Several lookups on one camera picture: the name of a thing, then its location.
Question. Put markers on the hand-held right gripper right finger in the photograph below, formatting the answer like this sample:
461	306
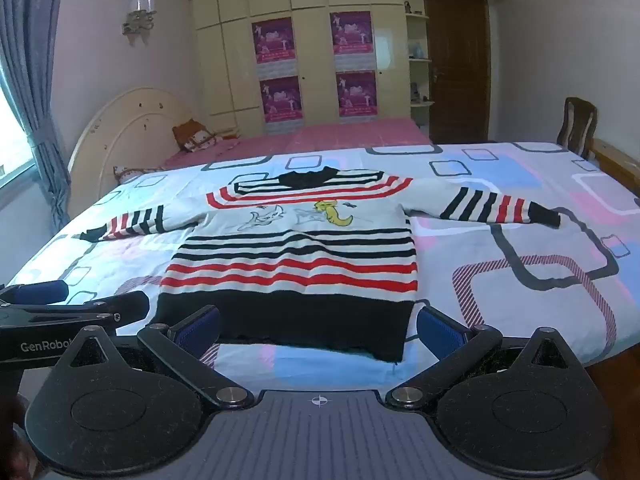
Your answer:
441	331

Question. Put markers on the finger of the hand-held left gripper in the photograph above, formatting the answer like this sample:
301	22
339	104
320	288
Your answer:
127	307
42	292

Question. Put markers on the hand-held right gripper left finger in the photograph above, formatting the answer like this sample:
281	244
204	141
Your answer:
197	329

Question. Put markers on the striped cartoon sweater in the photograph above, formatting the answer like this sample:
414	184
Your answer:
295	260

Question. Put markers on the patterned light bedsheet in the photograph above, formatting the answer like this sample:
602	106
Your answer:
500	240

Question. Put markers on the white patterned pillow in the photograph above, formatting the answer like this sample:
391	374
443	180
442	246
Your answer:
131	174

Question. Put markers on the window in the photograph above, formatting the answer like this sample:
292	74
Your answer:
12	135

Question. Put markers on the cream round headboard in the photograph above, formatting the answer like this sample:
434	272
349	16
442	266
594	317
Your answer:
125	130

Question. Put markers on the orange patterned pillow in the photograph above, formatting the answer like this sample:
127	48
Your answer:
196	135

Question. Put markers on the pink bedsheet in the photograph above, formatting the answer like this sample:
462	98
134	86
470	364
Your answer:
345	136

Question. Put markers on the blue grey curtain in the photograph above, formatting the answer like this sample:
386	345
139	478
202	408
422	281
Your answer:
30	60

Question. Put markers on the dark shelf ornament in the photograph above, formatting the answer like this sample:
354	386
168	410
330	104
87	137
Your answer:
417	94

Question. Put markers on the wooden chair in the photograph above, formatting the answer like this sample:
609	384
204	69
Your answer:
575	127

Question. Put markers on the brown wooden door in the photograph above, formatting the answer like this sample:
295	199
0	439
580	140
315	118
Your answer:
457	65

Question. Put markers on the light blue shelf ornament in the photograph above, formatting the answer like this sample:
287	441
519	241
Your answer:
418	51

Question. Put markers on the small dark shelf figurine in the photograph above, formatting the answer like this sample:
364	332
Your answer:
412	8

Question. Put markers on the purple wall poster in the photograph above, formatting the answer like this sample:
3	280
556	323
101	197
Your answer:
351	39
273	45
281	100
356	94

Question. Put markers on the wooden bed frame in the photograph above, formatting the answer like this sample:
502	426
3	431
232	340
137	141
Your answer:
617	160

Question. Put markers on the wall lamp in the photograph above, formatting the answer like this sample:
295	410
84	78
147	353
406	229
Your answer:
137	15

